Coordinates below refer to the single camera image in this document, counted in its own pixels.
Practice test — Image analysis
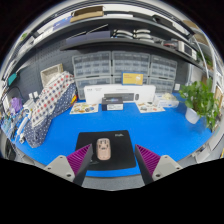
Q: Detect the white keyboard packaging box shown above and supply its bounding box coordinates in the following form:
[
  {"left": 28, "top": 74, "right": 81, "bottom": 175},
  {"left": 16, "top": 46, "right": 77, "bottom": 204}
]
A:
[{"left": 83, "top": 83, "right": 157, "bottom": 105}]

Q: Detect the yellow card box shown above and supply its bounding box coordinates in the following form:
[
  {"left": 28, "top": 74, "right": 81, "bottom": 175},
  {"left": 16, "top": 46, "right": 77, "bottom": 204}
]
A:
[{"left": 121, "top": 71, "right": 145, "bottom": 86}]

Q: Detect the white and blue tissue box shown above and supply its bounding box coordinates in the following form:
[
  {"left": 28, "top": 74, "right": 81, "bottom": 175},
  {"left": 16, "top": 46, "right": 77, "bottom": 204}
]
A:
[{"left": 153, "top": 92, "right": 180, "bottom": 109}]

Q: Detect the sticker sheet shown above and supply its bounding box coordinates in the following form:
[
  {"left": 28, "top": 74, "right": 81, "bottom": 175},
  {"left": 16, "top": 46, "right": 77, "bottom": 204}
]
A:
[
  {"left": 135, "top": 101, "right": 166, "bottom": 114},
  {"left": 69, "top": 102, "right": 100, "bottom": 115}
]

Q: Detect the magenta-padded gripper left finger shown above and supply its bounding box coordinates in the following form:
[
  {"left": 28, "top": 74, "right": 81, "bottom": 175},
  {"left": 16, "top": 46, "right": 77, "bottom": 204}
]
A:
[{"left": 44, "top": 143, "right": 94, "bottom": 187}]

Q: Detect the pink translucent computer mouse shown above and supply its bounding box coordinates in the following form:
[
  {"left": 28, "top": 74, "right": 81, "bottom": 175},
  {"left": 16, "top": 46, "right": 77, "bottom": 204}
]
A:
[{"left": 95, "top": 137, "right": 113, "bottom": 162}]

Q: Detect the white wire basket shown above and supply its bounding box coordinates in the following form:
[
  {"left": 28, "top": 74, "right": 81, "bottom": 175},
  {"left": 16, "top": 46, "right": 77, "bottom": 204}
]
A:
[{"left": 40, "top": 63, "right": 65, "bottom": 88}]

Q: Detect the black overhead shelf unit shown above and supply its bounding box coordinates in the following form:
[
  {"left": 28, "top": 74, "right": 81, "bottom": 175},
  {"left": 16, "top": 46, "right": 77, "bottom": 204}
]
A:
[{"left": 59, "top": 4, "right": 206, "bottom": 68}]

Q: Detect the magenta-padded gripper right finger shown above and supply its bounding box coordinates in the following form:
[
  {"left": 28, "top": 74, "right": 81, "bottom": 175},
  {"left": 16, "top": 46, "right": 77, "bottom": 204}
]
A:
[{"left": 134, "top": 143, "right": 183, "bottom": 186}]

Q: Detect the black mouse pad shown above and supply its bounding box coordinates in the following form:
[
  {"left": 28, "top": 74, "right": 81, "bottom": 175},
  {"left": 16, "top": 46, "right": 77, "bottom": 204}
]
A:
[{"left": 75, "top": 129, "right": 138, "bottom": 172}]

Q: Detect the green plant in white pot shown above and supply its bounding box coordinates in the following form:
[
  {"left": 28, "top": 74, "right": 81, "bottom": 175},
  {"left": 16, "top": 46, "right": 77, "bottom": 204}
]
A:
[{"left": 178, "top": 78, "right": 221, "bottom": 132}]

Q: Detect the small black box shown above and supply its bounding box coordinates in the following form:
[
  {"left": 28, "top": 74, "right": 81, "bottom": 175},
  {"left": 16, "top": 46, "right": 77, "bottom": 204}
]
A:
[{"left": 101, "top": 96, "right": 125, "bottom": 112}]

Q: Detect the dotted patterned cloth bag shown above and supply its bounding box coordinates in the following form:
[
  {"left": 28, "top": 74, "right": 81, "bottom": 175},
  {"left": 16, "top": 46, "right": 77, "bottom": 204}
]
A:
[{"left": 23, "top": 70, "right": 78, "bottom": 149}]

